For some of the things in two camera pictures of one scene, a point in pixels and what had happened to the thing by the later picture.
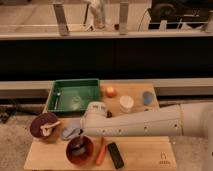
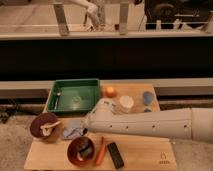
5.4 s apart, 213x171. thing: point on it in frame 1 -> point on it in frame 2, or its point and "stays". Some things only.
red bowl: x=80 y=150 stays
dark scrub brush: x=78 y=148 -> x=86 y=150
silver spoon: x=55 y=105 stays
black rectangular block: x=115 y=155 stays
